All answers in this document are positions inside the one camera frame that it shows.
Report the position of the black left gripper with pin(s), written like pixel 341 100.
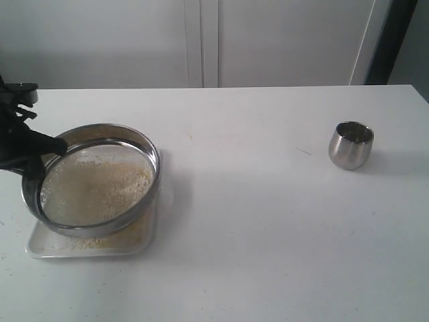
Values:
pixel 20 144

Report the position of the yellow grain powder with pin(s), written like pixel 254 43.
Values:
pixel 88 192

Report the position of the round steel mesh sieve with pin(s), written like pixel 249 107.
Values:
pixel 86 136

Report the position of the stainless steel cup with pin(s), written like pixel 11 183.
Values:
pixel 350 145

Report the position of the white cabinet behind table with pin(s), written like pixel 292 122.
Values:
pixel 177 44

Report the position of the white rectangular tray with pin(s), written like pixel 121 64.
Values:
pixel 45 243

